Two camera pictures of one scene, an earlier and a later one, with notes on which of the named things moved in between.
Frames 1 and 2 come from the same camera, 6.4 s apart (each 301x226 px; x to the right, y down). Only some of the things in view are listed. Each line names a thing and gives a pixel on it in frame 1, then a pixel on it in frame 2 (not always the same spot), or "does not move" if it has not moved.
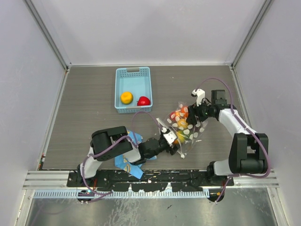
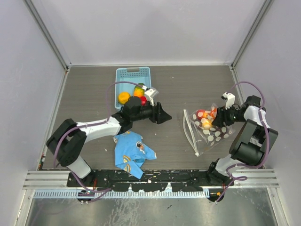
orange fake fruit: [180, 138] to [138, 91]
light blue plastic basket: [133, 90] does not move
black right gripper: [194, 109] to [222, 116]
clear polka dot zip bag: [186, 134] to [203, 135]
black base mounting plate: [149, 181] does not move
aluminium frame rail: [48, 180] does not move
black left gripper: [172, 149] to [157, 114]
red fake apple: [143, 100] does not move
